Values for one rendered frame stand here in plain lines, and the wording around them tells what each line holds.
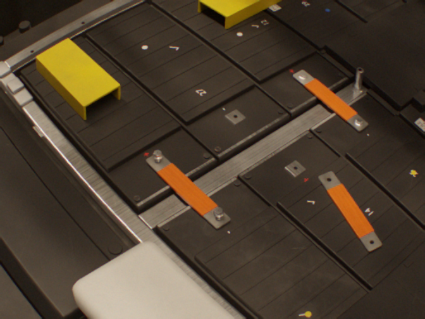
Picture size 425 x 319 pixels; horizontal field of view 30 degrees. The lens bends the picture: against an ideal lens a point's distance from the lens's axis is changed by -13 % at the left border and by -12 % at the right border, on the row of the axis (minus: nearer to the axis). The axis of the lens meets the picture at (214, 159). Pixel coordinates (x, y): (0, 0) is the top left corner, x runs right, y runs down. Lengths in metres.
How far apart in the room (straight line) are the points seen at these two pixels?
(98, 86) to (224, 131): 0.20
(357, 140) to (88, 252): 0.49
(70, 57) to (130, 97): 0.13
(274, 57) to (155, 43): 0.19
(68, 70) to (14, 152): 0.25
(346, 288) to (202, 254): 0.20
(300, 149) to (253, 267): 0.23
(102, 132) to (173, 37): 0.24
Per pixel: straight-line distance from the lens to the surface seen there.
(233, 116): 1.31
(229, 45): 1.41
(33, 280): 1.00
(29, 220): 1.05
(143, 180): 1.22
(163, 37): 1.43
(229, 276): 1.12
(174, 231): 1.17
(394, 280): 1.13
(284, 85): 1.37
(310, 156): 1.27
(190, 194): 1.20
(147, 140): 1.26
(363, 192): 1.23
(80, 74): 1.32
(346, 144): 1.30
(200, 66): 1.37
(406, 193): 1.24
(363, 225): 1.18
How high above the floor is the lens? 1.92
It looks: 48 degrees down
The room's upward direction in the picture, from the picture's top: 4 degrees clockwise
